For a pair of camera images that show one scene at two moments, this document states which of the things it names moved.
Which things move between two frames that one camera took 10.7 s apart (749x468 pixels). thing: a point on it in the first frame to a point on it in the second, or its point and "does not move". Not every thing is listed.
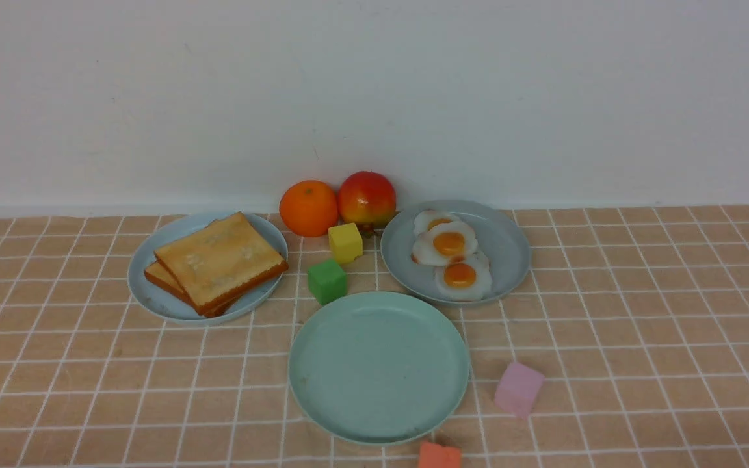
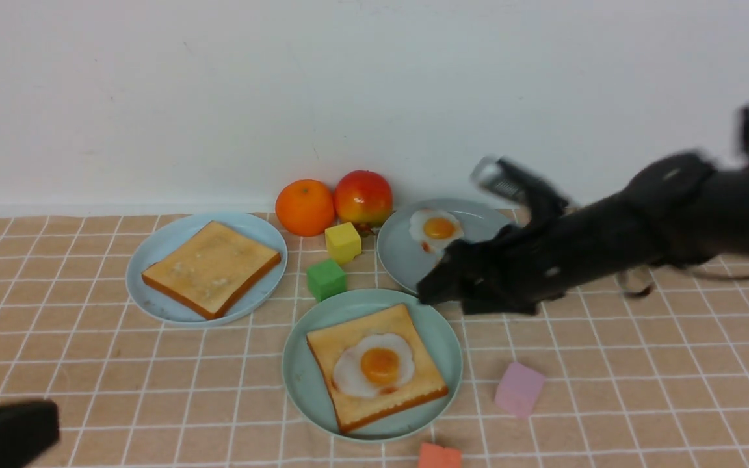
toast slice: x=220 y=262 to x=375 y=368
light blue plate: x=157 y=301 does not move
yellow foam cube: x=346 y=242 does not move
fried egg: x=426 y=220 does not move
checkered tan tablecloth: x=639 y=336 does not move
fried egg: x=443 y=242 to x=377 y=364
